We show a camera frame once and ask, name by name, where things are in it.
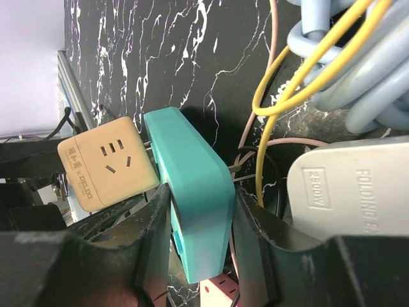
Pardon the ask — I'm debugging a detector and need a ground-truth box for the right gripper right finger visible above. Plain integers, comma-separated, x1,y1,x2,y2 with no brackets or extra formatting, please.
233,187,408,306

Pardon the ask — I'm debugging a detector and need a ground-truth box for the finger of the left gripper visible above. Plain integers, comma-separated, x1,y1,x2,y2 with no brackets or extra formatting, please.
1,139,65,178

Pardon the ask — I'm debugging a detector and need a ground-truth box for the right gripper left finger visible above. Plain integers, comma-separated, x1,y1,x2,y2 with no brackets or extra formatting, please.
1,184,171,306

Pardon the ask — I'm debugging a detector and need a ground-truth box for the pink square plug adapter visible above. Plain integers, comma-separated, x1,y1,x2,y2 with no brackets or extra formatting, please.
199,273,239,307

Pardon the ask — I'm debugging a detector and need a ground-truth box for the teal triangular power strip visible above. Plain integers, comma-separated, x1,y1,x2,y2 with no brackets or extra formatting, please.
144,107,235,284

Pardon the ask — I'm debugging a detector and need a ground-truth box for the white square plug adapter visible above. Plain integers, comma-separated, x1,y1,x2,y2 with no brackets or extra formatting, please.
287,136,408,240

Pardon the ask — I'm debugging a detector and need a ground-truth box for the grey bundled cord with plug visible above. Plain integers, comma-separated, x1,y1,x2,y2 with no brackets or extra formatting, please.
286,0,409,134

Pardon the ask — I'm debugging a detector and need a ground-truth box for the orange thin charging cable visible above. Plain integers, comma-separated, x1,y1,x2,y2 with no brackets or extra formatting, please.
228,0,394,279

